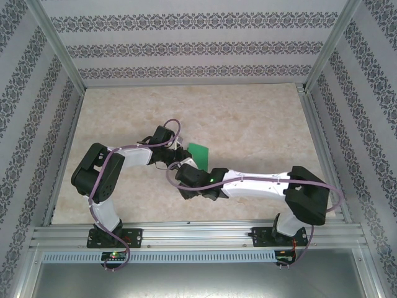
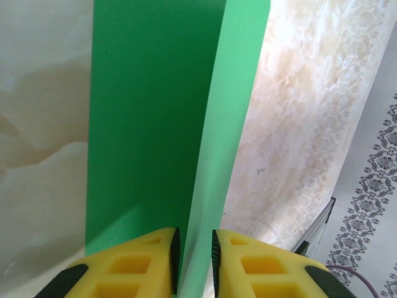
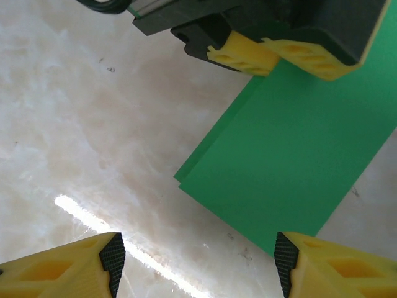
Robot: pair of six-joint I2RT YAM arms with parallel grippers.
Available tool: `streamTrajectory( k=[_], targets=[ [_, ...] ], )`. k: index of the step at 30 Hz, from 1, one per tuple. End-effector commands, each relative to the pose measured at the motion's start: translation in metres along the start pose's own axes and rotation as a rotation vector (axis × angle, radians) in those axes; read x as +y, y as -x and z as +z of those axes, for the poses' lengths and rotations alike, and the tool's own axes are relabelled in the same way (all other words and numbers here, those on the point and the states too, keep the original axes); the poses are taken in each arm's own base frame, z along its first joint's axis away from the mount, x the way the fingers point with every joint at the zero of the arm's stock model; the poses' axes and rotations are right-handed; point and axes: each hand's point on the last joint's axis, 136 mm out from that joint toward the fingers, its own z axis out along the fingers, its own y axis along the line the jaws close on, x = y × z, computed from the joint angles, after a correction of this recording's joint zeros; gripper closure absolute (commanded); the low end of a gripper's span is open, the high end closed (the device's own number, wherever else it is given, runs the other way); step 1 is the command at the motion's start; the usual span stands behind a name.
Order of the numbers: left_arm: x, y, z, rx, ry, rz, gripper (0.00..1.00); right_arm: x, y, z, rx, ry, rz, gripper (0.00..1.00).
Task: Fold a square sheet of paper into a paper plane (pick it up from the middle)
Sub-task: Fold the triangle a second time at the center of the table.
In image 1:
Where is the green paper sheet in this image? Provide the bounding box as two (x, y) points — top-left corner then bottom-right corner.
(187, 142), (210, 172)

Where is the grey sheet metal panel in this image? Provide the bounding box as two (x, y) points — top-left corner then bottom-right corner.
(18, 248), (382, 298)

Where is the aluminium mounting rail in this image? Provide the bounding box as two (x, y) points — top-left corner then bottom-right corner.
(29, 217), (370, 249)

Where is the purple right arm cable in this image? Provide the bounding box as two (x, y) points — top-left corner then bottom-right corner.
(166, 161), (344, 271)

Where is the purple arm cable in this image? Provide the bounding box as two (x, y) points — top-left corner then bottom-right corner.
(88, 119), (183, 274)
(166, 161), (344, 271)

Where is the slotted grey cable duct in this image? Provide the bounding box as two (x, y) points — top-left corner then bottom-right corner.
(42, 250), (277, 263)

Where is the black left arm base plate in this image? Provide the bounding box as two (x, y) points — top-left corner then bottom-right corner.
(86, 228), (144, 249)

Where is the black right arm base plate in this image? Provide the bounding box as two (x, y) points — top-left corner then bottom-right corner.
(251, 226), (310, 248)

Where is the aluminium side rail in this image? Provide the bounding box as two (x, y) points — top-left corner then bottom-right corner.
(296, 82), (353, 224)
(42, 89), (84, 226)

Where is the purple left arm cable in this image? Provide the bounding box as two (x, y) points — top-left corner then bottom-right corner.
(88, 119), (183, 274)

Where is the aluminium frame post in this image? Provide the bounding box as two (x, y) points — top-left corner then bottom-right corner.
(302, 0), (364, 93)
(26, 0), (86, 91)

